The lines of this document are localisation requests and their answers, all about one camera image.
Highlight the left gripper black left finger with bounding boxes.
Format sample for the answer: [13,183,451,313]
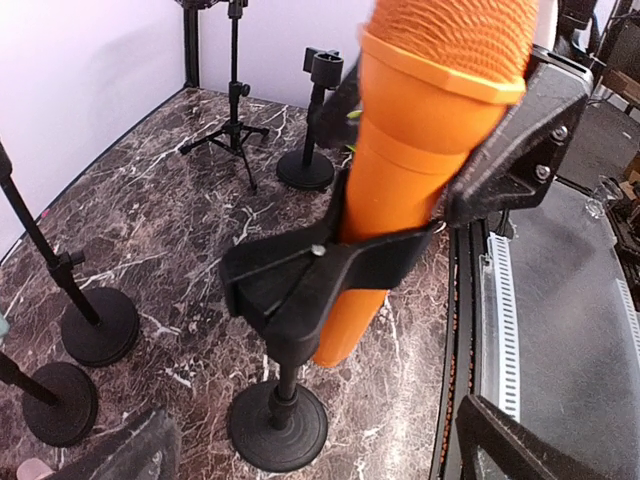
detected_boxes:
[49,409,181,480]

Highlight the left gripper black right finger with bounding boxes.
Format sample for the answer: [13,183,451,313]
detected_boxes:
[455,394,604,479]

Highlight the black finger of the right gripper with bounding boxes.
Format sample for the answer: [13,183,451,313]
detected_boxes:
[444,59,588,228]
[309,55,362,149]

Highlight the black tripod stand with shock mount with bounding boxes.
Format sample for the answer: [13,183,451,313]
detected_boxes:
[178,1,269,191]

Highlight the orange microphone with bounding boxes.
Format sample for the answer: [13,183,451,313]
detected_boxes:
[314,1,538,368]

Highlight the cream white microphone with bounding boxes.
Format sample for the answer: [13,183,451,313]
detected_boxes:
[16,458,54,480]

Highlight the black stand under mint microphone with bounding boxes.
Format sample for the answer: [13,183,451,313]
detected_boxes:
[1,354,99,448]

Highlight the green bowl on saucer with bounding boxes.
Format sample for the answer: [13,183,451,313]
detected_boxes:
[345,110,363,152]

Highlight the clear plastic cup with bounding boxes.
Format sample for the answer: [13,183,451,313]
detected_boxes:
[585,175,623,219]

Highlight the white slotted cable duct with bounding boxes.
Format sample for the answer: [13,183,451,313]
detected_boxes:
[482,234,639,424]

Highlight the black front rail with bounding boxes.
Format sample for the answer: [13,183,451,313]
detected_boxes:
[429,220,487,479]

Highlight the right black corner post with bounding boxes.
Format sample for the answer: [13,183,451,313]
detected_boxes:
[183,8,200,88]

